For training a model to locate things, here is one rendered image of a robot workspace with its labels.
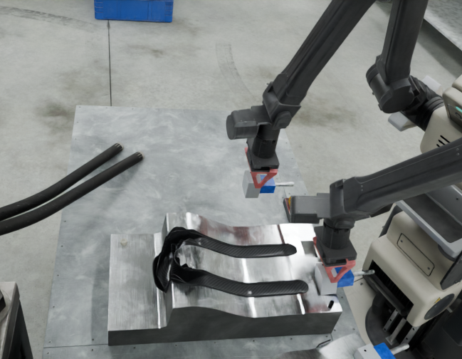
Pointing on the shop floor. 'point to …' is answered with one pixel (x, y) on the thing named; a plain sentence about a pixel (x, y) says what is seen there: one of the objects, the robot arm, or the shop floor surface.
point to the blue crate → (134, 10)
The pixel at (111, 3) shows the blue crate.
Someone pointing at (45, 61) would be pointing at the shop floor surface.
